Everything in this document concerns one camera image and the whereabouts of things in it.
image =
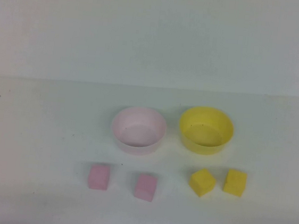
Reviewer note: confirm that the yellow round bowl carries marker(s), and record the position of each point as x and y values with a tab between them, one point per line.
206	134

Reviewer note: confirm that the yellow foam cube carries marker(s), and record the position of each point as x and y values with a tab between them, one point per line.
202	183
235	183

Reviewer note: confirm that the pink foam cube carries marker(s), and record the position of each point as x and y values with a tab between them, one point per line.
99	177
145	187

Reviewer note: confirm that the pale pink round bowl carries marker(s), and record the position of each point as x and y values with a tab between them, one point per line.
139	132

